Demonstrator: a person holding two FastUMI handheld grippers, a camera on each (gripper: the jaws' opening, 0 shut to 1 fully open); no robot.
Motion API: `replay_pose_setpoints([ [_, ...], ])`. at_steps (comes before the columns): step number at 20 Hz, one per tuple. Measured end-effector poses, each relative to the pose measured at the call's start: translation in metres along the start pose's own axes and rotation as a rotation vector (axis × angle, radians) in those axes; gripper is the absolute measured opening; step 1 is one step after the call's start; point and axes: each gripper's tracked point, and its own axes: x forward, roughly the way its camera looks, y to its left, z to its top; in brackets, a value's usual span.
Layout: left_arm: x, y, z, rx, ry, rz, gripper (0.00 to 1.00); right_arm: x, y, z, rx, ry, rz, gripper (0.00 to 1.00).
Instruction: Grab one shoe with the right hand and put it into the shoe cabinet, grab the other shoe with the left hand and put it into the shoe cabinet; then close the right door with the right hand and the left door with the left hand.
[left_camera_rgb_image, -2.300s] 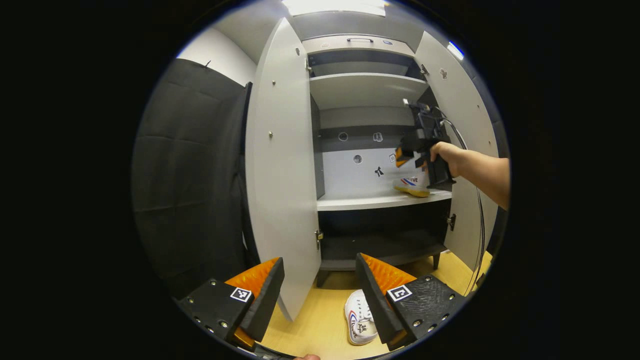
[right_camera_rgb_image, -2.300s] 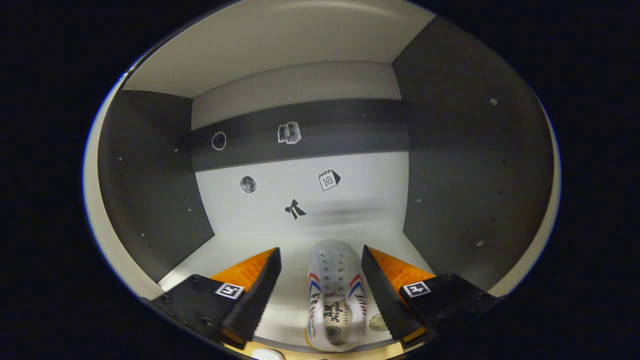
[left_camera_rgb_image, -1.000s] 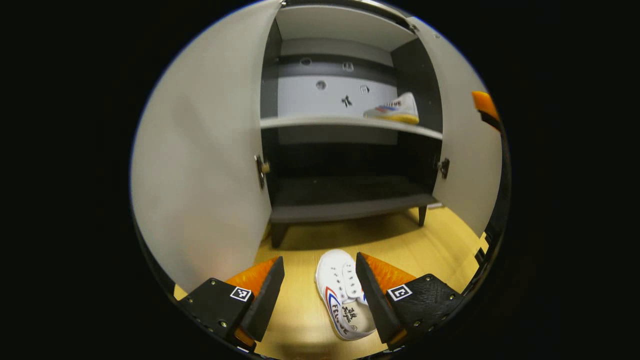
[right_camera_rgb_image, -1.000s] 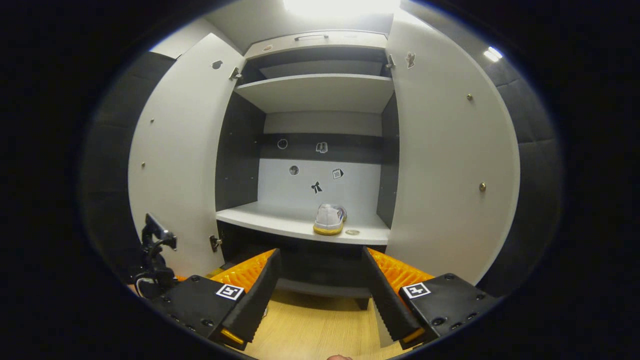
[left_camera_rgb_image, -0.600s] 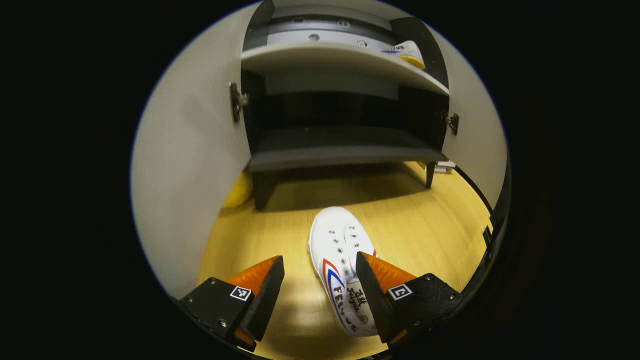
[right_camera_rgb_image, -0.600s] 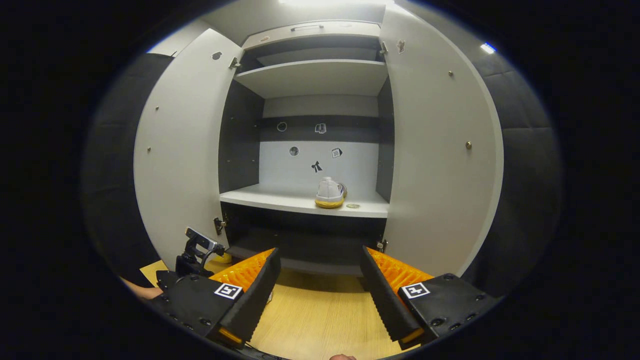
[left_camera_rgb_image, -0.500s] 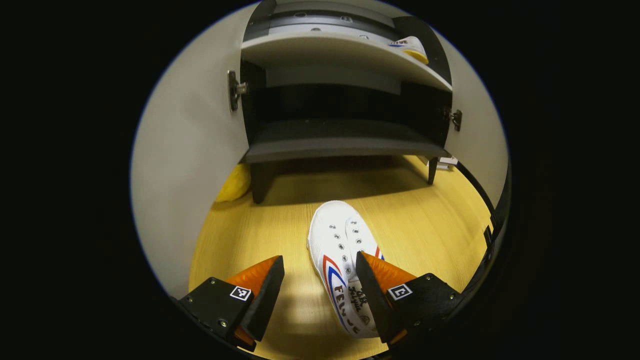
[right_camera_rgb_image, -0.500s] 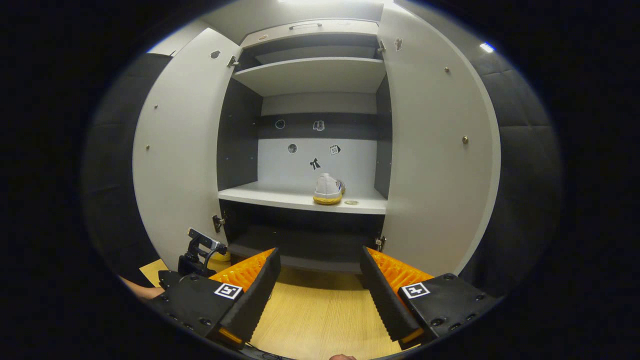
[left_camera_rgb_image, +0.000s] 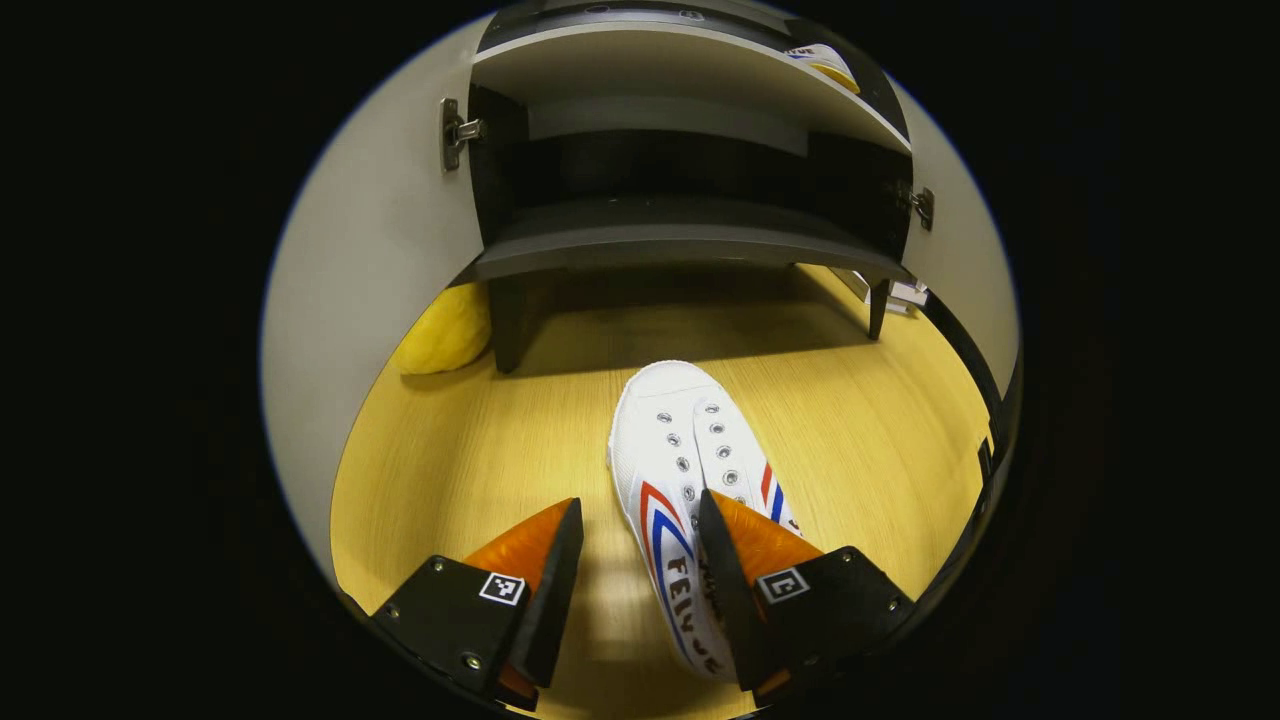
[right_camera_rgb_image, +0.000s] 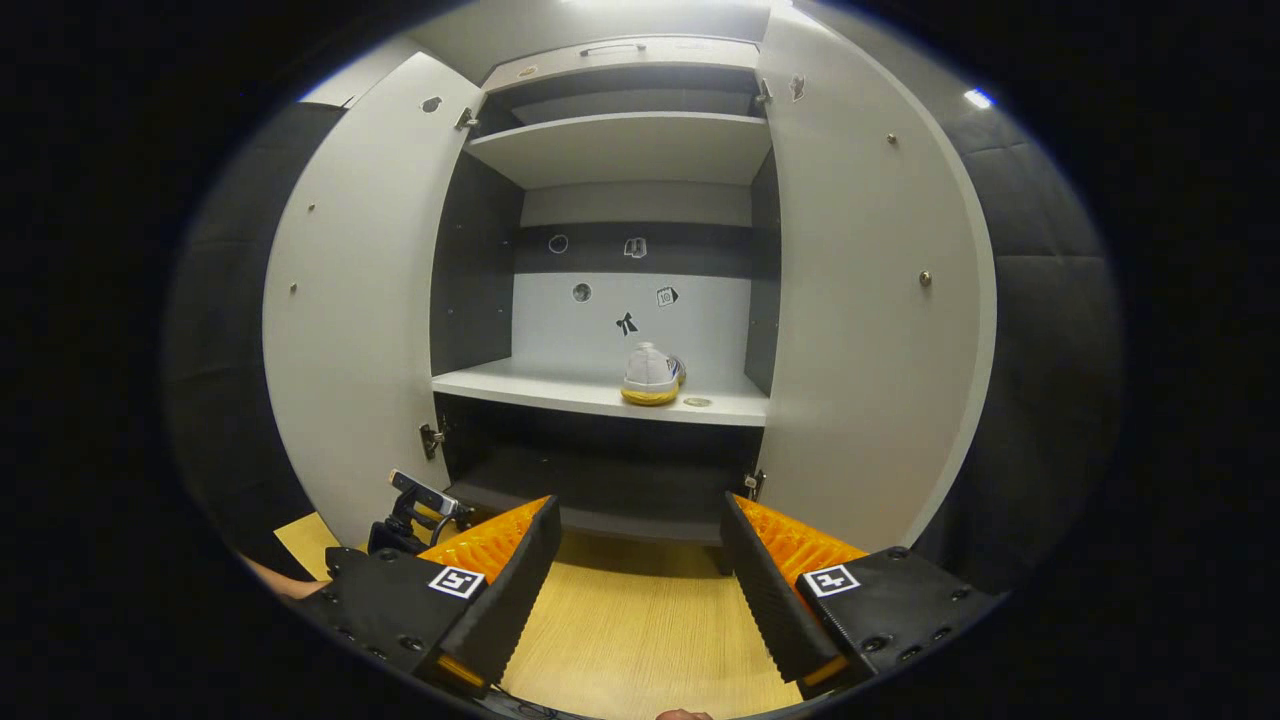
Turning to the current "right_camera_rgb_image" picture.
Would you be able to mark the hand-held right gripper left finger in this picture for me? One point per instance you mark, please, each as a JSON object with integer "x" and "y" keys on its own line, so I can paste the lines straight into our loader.
{"x": 520, "y": 580}

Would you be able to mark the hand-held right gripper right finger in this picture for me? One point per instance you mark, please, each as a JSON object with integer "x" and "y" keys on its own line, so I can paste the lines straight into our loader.
{"x": 765, "y": 590}

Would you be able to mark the grey cabinet door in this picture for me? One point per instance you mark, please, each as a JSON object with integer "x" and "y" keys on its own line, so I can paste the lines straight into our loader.
{"x": 350, "y": 300}
{"x": 860, "y": 330}

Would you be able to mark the white shoe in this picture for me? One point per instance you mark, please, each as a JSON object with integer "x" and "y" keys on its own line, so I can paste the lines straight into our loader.
{"x": 650, "y": 375}

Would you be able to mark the grey shoe cabinet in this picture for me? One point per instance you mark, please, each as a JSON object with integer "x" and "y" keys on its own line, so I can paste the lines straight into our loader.
{"x": 470, "y": 270}

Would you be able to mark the grey cabinet shelf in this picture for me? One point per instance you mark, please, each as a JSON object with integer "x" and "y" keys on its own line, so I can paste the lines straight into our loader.
{"x": 620, "y": 150}
{"x": 540, "y": 385}

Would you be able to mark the black quilted cloth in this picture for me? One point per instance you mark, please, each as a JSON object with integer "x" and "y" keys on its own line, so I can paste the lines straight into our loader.
{"x": 1040, "y": 350}
{"x": 225, "y": 300}

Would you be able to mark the small ceiling light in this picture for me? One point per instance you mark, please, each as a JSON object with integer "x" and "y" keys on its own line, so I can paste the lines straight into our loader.
{"x": 978, "y": 98}

